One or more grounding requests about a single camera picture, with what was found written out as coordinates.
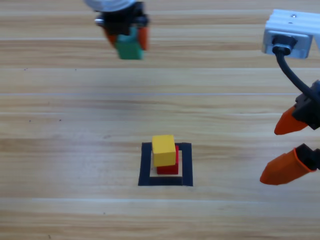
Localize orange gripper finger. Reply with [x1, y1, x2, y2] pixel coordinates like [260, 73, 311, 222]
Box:
[104, 29, 119, 49]
[138, 25, 150, 51]
[259, 143, 320, 186]
[273, 104, 309, 136]

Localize green cube block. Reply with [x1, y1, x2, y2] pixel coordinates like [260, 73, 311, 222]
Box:
[114, 26, 145, 61]

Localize white wrist flange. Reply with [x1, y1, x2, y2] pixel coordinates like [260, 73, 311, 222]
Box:
[83, 0, 135, 13]

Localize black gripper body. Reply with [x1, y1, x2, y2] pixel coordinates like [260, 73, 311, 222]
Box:
[94, 1, 150, 36]
[291, 79, 320, 131]

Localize black tape square outline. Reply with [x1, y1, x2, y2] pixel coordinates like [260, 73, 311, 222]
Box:
[137, 141, 194, 187]

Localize red cube block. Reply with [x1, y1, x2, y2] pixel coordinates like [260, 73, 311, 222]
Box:
[156, 145, 180, 175]

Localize yellow cube block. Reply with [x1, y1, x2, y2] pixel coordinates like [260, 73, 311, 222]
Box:
[151, 134, 176, 168]

